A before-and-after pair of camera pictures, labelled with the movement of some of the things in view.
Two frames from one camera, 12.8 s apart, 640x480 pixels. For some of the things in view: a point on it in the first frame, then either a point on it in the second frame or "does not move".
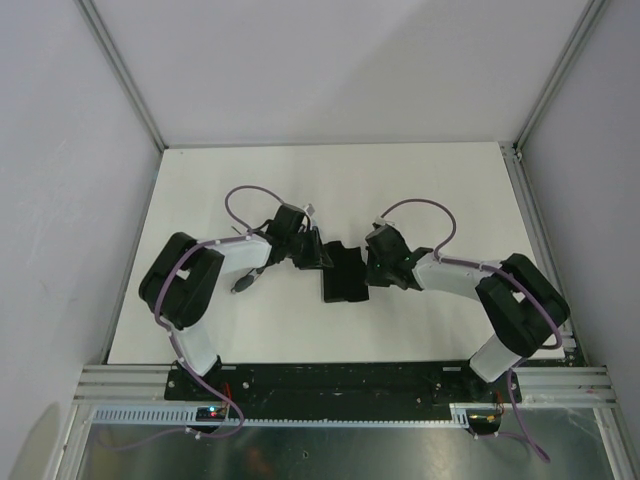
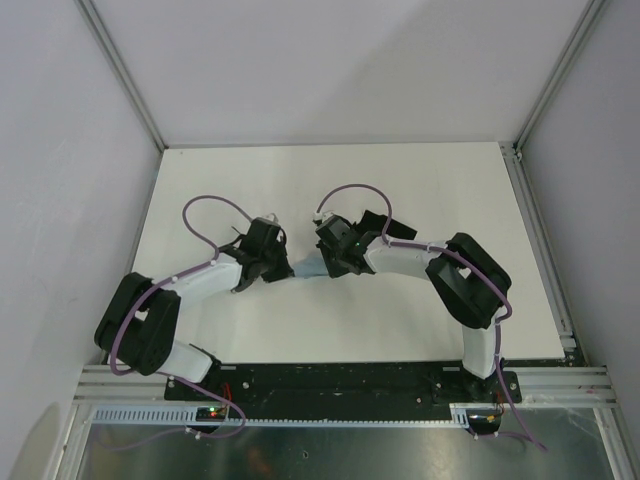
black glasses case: (346, 280) -> (371, 221)
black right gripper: (372, 277) -> (334, 271)
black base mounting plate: (375, 384) does not move
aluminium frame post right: (570, 54) does not move
